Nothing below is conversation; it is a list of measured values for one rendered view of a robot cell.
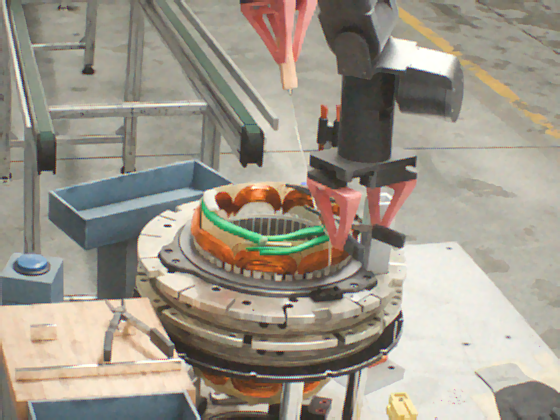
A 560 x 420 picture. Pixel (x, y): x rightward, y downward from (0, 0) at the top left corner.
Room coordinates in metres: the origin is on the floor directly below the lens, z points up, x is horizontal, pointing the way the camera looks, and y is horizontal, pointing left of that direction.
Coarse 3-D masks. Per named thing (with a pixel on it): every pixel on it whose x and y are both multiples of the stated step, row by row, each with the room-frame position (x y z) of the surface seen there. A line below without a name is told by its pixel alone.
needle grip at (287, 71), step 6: (276, 42) 1.33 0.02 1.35; (288, 60) 1.32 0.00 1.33; (282, 66) 1.32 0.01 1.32; (288, 66) 1.31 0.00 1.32; (282, 72) 1.31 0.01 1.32; (288, 72) 1.31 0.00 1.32; (294, 72) 1.32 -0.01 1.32; (282, 78) 1.31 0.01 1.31; (288, 78) 1.31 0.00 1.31; (294, 78) 1.31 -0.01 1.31; (282, 84) 1.31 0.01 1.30; (288, 84) 1.31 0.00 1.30; (294, 84) 1.31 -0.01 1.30
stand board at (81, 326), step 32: (0, 320) 1.13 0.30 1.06; (32, 320) 1.14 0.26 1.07; (64, 320) 1.15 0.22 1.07; (96, 320) 1.16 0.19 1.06; (0, 352) 1.09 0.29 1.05; (32, 352) 1.07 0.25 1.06; (64, 352) 1.08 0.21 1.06; (96, 352) 1.09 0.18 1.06; (128, 352) 1.10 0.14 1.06; (160, 352) 1.11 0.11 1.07; (32, 384) 1.01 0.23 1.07; (64, 384) 1.02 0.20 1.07; (96, 384) 1.03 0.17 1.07; (128, 384) 1.04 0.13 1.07; (160, 384) 1.04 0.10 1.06; (192, 384) 1.05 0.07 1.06
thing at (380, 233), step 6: (378, 228) 1.22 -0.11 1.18; (384, 228) 1.22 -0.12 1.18; (372, 234) 1.23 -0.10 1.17; (378, 234) 1.22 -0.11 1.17; (384, 234) 1.22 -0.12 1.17; (390, 234) 1.21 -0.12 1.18; (396, 234) 1.21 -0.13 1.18; (402, 234) 1.21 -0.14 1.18; (378, 240) 1.22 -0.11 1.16; (384, 240) 1.22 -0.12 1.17; (390, 240) 1.21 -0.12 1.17; (396, 240) 1.21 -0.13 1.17; (402, 240) 1.21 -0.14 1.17; (396, 246) 1.21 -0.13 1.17; (402, 246) 1.21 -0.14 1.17
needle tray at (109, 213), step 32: (192, 160) 1.65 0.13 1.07; (64, 192) 1.51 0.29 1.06; (96, 192) 1.55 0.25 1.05; (128, 192) 1.58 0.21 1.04; (160, 192) 1.62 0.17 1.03; (192, 192) 1.63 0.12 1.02; (64, 224) 1.46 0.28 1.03; (96, 224) 1.43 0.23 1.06; (128, 224) 1.46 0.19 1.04; (128, 256) 1.48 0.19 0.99; (128, 288) 1.48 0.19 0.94
